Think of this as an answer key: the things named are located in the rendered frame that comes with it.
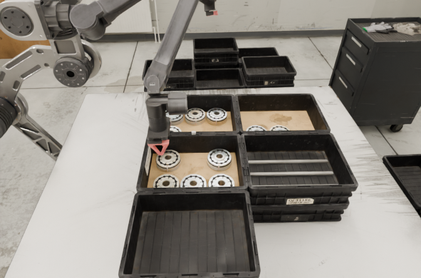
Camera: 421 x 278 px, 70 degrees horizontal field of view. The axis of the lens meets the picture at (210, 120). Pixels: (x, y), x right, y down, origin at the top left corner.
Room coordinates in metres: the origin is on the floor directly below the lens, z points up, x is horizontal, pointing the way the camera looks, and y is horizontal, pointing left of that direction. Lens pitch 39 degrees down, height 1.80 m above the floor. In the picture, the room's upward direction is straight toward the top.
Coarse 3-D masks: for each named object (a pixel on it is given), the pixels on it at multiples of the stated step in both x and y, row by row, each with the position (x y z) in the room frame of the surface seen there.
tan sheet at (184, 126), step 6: (228, 114) 1.24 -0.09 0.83; (228, 120) 1.19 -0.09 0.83; (180, 126) 1.14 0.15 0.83; (186, 126) 1.14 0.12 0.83; (192, 126) 1.14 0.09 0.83; (198, 126) 1.14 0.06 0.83; (204, 126) 1.14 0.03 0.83; (210, 126) 1.14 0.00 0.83; (216, 126) 1.14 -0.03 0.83; (222, 126) 1.14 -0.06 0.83; (228, 126) 1.14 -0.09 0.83
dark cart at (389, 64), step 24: (360, 24) 2.37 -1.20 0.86; (360, 48) 2.14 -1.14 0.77; (384, 48) 1.98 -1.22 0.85; (408, 48) 1.99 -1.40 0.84; (336, 72) 2.34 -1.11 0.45; (360, 72) 2.01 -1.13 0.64; (384, 72) 1.99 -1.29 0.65; (408, 72) 2.00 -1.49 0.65; (360, 96) 1.98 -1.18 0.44; (384, 96) 1.99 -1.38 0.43; (408, 96) 2.01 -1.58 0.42; (360, 120) 1.98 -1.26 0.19; (384, 120) 2.00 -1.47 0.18; (408, 120) 2.01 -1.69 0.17
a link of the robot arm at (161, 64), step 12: (180, 0) 0.96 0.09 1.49; (192, 0) 0.97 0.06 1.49; (180, 12) 0.94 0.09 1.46; (192, 12) 0.95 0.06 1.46; (180, 24) 0.91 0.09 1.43; (168, 36) 0.88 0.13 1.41; (180, 36) 0.89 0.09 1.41; (168, 48) 0.86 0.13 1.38; (156, 60) 0.83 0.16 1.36; (168, 60) 0.83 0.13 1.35; (156, 72) 0.80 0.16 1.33; (168, 72) 0.82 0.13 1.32; (144, 84) 0.77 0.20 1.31
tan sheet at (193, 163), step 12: (156, 156) 0.94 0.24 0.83; (180, 156) 0.94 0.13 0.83; (192, 156) 0.94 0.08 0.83; (204, 156) 0.94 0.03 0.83; (156, 168) 0.86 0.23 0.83; (180, 168) 0.86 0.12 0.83; (192, 168) 0.86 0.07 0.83; (204, 168) 0.86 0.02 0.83; (228, 168) 0.86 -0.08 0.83; (180, 180) 0.80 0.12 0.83
